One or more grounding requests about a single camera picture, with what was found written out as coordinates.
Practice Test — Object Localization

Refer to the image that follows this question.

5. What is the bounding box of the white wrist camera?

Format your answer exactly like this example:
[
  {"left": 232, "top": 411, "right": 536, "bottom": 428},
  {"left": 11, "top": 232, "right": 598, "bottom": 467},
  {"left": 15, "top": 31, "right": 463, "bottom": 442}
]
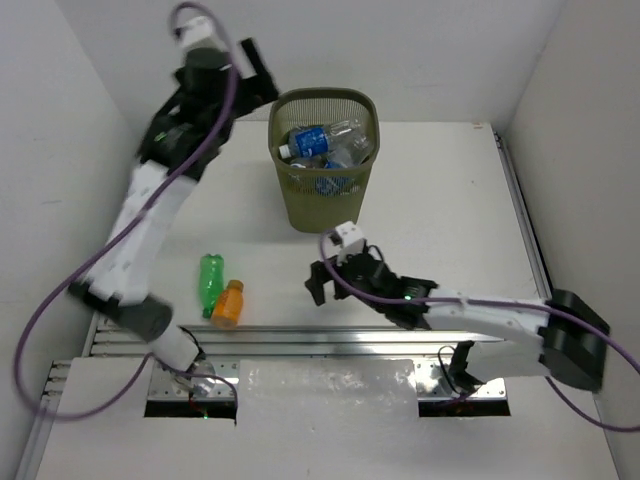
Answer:
[
  {"left": 178, "top": 16, "right": 216, "bottom": 51},
  {"left": 334, "top": 221, "right": 366, "bottom": 265}
]

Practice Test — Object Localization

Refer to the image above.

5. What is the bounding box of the aluminium rail frame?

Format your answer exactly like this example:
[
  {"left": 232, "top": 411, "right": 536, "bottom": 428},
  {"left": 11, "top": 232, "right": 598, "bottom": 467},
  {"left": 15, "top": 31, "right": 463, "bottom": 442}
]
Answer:
[{"left": 14, "top": 127, "right": 596, "bottom": 471}]

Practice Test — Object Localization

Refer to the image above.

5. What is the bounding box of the black cable loop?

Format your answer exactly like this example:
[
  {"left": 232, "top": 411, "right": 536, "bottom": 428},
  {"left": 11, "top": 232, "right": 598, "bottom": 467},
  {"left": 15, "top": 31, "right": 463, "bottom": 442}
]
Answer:
[{"left": 433, "top": 341, "right": 476, "bottom": 401}]

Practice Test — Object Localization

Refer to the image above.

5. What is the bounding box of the green plastic bottle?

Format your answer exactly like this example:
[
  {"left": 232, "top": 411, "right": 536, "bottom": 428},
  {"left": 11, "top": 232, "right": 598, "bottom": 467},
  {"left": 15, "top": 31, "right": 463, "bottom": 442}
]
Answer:
[{"left": 198, "top": 254, "right": 225, "bottom": 319}]

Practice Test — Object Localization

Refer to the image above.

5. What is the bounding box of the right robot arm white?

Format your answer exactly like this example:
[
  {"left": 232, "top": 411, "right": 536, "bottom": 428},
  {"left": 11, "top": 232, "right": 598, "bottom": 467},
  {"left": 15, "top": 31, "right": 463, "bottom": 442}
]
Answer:
[{"left": 305, "top": 246, "right": 610, "bottom": 393}]

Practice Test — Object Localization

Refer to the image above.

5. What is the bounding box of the clear unlabelled bottle white cap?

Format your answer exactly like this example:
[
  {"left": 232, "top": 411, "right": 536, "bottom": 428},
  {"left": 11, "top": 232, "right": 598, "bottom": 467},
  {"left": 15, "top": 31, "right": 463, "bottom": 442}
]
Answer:
[{"left": 325, "top": 124, "right": 374, "bottom": 169}]

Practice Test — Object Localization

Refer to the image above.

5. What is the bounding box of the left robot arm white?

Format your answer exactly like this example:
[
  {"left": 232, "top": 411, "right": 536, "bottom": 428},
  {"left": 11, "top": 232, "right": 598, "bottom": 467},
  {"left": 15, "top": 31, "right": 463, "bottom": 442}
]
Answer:
[{"left": 68, "top": 38, "right": 279, "bottom": 371}]

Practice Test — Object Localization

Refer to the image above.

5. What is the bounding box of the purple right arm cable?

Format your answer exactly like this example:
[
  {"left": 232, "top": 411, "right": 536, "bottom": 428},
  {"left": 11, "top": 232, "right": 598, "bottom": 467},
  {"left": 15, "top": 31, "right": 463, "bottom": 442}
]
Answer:
[{"left": 319, "top": 229, "right": 640, "bottom": 432}]

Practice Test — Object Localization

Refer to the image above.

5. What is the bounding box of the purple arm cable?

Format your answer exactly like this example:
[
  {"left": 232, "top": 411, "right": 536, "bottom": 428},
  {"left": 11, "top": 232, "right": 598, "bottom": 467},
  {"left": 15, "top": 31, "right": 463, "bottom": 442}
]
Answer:
[
  {"left": 319, "top": 229, "right": 640, "bottom": 432},
  {"left": 12, "top": 2, "right": 239, "bottom": 421}
]

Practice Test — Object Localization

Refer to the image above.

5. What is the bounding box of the blue label bottle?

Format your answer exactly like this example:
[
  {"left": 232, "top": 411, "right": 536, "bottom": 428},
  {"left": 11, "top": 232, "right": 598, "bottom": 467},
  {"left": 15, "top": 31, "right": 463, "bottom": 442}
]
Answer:
[{"left": 279, "top": 126, "right": 329, "bottom": 159}]

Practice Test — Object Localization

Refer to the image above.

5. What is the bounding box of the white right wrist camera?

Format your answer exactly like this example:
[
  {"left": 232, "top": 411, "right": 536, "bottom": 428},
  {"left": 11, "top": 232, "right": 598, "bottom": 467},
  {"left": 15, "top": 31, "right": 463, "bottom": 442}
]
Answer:
[{"left": 334, "top": 221, "right": 366, "bottom": 265}]

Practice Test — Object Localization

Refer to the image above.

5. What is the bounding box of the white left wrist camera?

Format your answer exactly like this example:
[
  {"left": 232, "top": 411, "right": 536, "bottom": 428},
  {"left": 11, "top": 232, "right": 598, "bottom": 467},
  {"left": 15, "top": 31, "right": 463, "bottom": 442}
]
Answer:
[{"left": 178, "top": 16, "right": 216, "bottom": 51}]

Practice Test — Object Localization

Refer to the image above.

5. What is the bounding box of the olive green mesh bin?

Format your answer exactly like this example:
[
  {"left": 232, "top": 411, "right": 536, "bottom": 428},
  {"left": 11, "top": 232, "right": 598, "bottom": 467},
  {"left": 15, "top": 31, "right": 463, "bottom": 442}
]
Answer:
[{"left": 268, "top": 88, "right": 380, "bottom": 233}]

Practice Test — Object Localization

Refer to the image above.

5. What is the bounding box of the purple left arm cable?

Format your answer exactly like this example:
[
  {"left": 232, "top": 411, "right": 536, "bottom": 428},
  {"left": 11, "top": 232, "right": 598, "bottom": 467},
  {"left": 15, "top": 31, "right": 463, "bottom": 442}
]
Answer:
[{"left": 12, "top": 2, "right": 239, "bottom": 421}]

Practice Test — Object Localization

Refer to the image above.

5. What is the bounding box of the clear bottle colourful label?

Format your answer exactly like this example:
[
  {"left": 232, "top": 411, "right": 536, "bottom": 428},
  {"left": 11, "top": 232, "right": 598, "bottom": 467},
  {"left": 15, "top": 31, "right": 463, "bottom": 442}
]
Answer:
[{"left": 289, "top": 158, "right": 352, "bottom": 197}]

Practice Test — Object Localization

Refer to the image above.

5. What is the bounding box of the small orange juice bottle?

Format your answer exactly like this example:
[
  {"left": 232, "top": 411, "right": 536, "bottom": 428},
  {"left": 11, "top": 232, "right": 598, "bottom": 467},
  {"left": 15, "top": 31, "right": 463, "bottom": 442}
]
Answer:
[{"left": 211, "top": 280, "right": 244, "bottom": 329}]

